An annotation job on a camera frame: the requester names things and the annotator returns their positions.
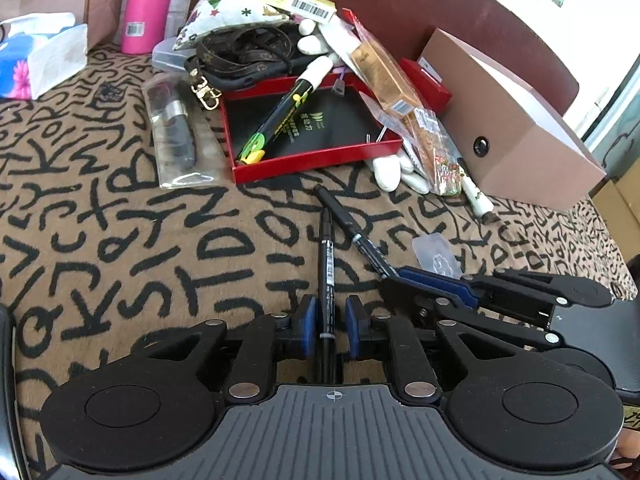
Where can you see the gold rectangular box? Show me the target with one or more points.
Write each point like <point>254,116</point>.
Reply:
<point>384,77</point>

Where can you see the packaged brown biscuits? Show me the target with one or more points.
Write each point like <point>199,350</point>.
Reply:
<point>421,124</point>

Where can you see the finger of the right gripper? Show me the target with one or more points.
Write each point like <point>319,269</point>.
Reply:
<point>415,292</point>

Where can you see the red shallow tray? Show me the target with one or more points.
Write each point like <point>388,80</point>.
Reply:
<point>330,130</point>

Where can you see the white floral pouch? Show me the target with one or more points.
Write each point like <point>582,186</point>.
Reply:
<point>220,15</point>

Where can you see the leopard letter print tablecloth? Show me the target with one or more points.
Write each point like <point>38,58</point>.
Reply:
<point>97,260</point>

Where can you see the large brown cardboard box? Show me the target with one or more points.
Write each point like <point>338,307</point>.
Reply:
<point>511,139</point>

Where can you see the colourful candy packet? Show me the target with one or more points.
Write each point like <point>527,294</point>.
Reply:
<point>447,177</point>

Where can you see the small red box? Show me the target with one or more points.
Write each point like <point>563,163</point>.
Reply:
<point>432,92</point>

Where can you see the clear adhesive hook sheet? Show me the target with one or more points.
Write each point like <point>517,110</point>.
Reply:
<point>434,254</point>

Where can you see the green yellow highlighter marker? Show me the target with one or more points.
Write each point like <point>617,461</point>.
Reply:
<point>305,85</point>

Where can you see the white pebble toy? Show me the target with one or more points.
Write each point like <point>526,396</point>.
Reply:
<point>387,172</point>

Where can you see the pink thermos bottle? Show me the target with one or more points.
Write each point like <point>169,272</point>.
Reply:
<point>144,25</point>

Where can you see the green white tube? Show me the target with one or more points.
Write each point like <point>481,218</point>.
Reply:
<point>482,206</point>

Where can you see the dark brown headboard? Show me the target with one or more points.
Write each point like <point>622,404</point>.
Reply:
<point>404,26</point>

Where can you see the clear bagged dark item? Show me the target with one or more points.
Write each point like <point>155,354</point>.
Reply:
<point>187,152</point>

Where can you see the blue tissue pack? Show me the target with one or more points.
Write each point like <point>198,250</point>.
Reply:
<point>39,51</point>

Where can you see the thin black marker pen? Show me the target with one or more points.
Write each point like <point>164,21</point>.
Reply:
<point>356,235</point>

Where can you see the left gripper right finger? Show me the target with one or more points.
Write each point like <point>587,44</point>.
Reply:
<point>519,408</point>

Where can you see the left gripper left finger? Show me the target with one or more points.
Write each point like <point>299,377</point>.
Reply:
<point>158,404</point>

